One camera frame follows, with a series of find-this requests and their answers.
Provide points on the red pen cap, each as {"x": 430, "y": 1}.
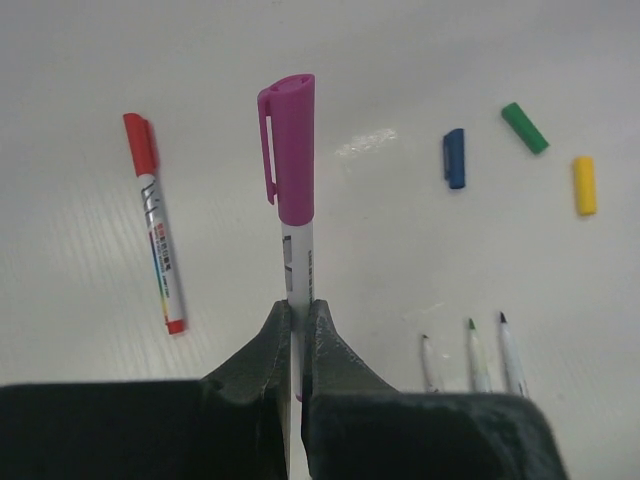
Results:
{"x": 142, "y": 144}

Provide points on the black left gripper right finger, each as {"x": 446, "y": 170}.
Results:
{"x": 357, "y": 426}

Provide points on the magenta pen cap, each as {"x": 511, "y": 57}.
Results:
{"x": 286, "y": 123}

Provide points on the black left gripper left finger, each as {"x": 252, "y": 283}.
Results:
{"x": 231, "y": 424}

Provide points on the blue whiteboard marker pen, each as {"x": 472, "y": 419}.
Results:
{"x": 512, "y": 366}

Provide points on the green whiteboard marker pen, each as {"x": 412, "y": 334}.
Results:
{"x": 479, "y": 375}

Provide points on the yellow whiteboard marker pen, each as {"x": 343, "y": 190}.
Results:
{"x": 432, "y": 377}

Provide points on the yellow pen cap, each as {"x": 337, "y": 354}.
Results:
{"x": 585, "y": 185}

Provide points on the magenta whiteboard marker pen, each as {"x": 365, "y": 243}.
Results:
{"x": 297, "y": 243}

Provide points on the blue pen cap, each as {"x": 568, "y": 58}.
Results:
{"x": 453, "y": 146}

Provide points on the red whiteboard marker pen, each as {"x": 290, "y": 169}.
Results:
{"x": 162, "y": 254}

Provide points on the green pen cap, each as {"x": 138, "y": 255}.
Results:
{"x": 524, "y": 128}

